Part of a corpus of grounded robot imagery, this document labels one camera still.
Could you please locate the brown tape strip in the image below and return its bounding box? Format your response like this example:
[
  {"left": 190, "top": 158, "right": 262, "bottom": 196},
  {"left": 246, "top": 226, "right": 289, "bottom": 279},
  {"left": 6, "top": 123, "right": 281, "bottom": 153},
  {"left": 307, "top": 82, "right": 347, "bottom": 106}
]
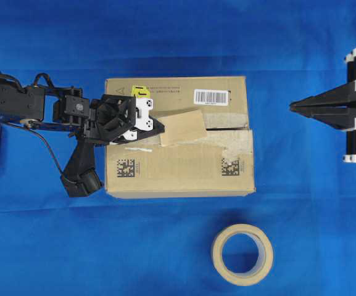
[{"left": 158, "top": 110, "right": 207, "bottom": 147}]

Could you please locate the brown cardboard box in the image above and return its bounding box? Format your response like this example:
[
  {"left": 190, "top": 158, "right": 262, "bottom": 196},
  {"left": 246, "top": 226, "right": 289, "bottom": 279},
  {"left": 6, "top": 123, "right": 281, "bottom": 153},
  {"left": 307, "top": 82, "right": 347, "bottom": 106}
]
[{"left": 105, "top": 76, "right": 256, "bottom": 199}]

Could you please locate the beige masking tape roll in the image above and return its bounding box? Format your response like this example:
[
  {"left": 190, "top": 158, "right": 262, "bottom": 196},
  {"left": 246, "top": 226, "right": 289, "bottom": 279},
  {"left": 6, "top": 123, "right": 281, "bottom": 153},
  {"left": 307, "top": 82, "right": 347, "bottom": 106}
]
[{"left": 211, "top": 224, "right": 274, "bottom": 287}]

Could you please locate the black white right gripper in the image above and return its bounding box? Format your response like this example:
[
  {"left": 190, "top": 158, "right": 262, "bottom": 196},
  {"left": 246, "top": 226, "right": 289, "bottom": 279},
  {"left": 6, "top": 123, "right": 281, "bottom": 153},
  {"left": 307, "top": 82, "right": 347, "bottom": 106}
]
[{"left": 289, "top": 48, "right": 356, "bottom": 163}]

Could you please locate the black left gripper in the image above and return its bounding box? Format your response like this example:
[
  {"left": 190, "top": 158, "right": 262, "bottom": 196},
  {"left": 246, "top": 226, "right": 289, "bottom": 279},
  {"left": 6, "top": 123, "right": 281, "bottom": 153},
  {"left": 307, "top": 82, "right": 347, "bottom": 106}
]
[{"left": 84, "top": 94, "right": 165, "bottom": 146}]

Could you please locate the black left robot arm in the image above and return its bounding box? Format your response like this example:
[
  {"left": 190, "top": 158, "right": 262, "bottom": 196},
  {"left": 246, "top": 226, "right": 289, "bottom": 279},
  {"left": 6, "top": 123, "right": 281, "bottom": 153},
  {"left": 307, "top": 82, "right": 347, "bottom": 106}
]
[{"left": 0, "top": 72, "right": 165, "bottom": 146}]

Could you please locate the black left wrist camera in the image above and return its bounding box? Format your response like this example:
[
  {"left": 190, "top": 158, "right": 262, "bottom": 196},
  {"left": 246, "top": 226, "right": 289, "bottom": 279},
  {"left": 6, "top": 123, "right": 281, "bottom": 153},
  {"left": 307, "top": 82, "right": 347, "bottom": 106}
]
[{"left": 60, "top": 141, "right": 103, "bottom": 197}]

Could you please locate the blue table cloth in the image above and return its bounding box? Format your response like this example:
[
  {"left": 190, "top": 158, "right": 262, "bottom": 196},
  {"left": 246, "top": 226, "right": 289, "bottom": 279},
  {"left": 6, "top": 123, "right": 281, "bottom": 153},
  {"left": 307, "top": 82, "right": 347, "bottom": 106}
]
[{"left": 0, "top": 1, "right": 356, "bottom": 295}]

